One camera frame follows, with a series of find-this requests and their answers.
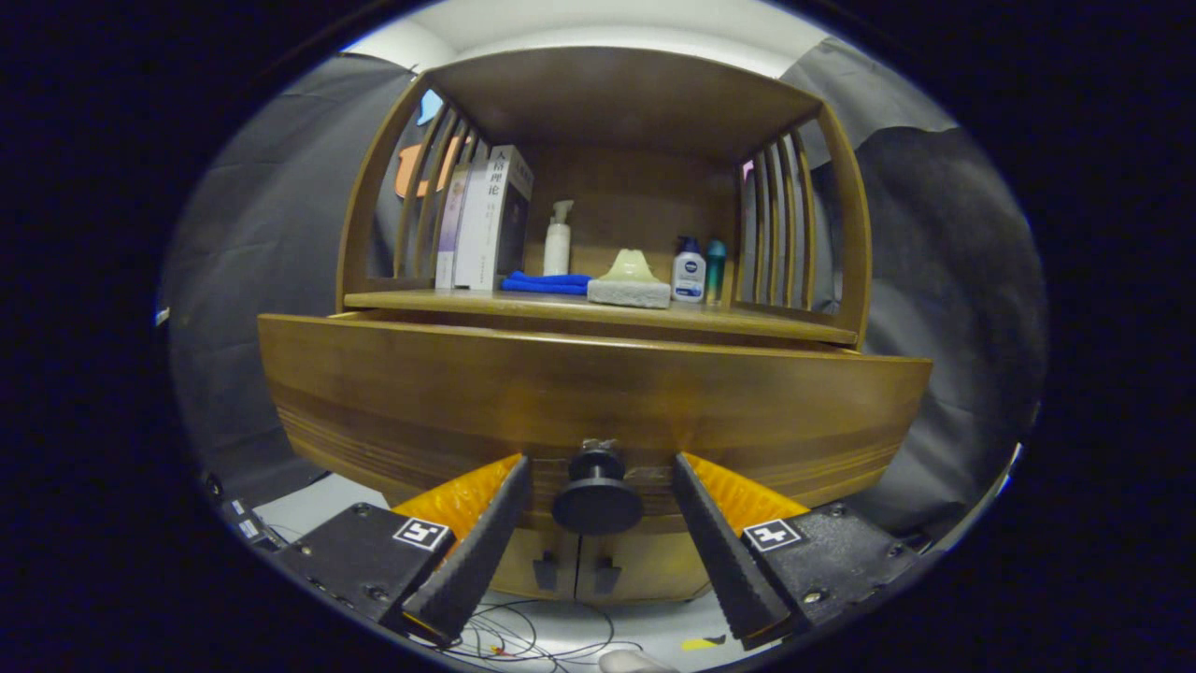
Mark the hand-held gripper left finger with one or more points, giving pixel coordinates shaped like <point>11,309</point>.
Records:
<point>481,551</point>

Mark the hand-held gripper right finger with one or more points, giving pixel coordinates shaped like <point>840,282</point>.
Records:
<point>724,561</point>

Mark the black drawer knob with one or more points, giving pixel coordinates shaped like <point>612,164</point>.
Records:
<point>598,505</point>

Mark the pale item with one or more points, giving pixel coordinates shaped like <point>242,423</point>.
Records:
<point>631,290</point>

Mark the wooden cabinet door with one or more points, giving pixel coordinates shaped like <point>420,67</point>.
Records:
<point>654,570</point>
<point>523,584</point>

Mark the wooden countertop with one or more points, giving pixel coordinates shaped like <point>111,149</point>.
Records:
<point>561,304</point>

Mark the wooden cabinet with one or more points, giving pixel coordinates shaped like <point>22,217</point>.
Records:
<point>617,93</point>

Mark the yellow tape piece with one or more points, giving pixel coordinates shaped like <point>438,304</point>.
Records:
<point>701,643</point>

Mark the black device with white label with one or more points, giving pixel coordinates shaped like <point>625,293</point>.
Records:
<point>250,528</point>

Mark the small black device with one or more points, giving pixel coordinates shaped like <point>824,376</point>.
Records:
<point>216,486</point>

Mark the blue folded cloth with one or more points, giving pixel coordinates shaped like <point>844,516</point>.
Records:
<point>547,283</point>

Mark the white lotion bottle blue cap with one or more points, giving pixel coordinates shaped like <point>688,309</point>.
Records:
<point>689,276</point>

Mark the teal slim bottle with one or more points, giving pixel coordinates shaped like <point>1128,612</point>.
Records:
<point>715,271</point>

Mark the white pump bottle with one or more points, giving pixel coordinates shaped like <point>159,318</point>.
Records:
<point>557,252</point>

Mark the thin purple book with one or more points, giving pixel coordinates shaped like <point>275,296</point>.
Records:
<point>450,234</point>

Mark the white book with dark portrait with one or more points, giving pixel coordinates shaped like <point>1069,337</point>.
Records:
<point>486,224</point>

